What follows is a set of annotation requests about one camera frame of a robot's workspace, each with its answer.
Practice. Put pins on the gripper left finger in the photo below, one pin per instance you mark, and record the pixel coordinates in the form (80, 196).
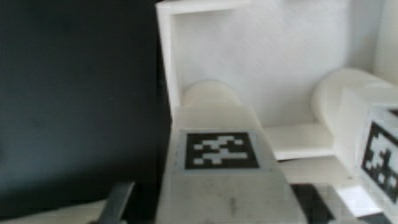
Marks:
(114, 212)

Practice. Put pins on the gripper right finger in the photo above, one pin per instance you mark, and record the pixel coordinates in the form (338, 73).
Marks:
(316, 212)

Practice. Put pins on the white chair leg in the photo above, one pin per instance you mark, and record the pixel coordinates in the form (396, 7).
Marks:
(224, 186)
(355, 109)

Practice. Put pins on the white chair seat part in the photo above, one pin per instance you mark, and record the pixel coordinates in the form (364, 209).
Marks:
(265, 58)

